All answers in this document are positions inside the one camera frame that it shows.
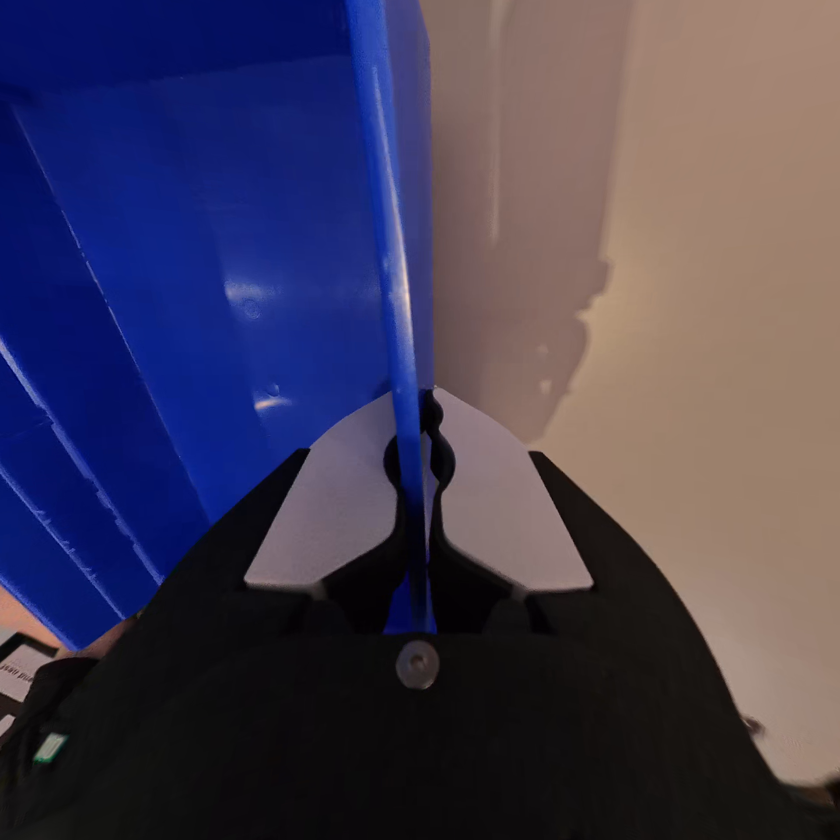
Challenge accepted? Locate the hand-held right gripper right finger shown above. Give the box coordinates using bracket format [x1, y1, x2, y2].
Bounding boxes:
[428, 387, 596, 595]

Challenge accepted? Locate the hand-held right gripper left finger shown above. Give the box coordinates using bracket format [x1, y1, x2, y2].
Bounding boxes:
[243, 392, 403, 595]

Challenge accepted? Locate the blue plastic bin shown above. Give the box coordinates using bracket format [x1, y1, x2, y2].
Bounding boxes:
[0, 0, 437, 651]

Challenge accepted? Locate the person's left forearm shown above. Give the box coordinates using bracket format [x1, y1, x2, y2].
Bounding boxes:
[79, 613, 142, 659]

